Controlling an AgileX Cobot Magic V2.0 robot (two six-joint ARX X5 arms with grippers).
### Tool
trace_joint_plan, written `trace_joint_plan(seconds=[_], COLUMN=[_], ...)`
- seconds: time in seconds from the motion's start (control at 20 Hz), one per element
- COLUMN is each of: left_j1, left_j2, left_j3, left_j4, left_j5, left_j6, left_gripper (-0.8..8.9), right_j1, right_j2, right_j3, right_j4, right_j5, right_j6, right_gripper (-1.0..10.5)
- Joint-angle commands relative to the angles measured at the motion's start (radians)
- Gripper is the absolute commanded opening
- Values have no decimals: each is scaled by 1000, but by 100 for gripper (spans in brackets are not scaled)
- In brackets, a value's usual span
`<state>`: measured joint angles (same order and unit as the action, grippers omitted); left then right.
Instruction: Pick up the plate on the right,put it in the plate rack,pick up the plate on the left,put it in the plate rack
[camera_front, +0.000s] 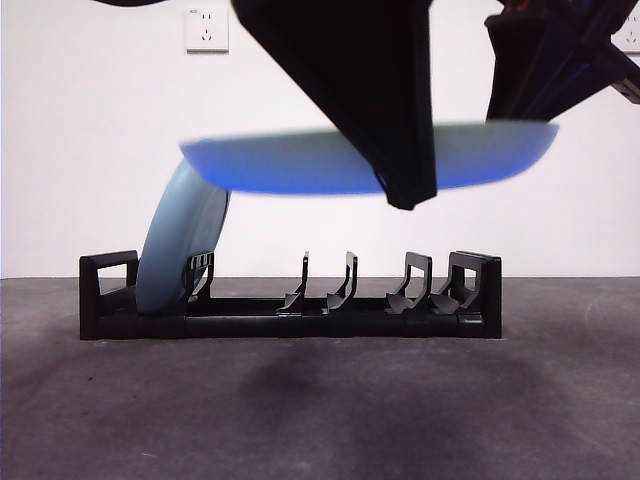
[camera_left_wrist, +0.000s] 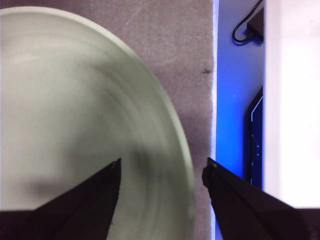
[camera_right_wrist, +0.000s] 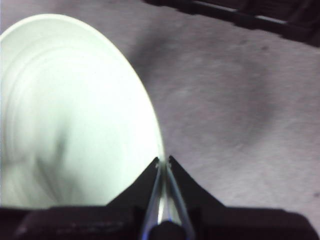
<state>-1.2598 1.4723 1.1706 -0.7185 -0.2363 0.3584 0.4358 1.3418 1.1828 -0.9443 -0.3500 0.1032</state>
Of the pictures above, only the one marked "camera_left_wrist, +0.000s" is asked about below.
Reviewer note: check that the green round plate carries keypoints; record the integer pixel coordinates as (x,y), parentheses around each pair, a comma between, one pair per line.
(62,87)

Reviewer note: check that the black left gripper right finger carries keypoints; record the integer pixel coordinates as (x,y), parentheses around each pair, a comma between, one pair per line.
(250,215)

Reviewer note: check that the black glossy flat panel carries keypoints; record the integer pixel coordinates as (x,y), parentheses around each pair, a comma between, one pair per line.
(252,140)

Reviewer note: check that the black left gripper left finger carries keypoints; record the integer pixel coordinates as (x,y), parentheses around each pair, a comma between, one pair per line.
(82,212)

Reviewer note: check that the black power adapter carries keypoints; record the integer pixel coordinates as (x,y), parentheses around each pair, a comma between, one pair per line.
(257,25)

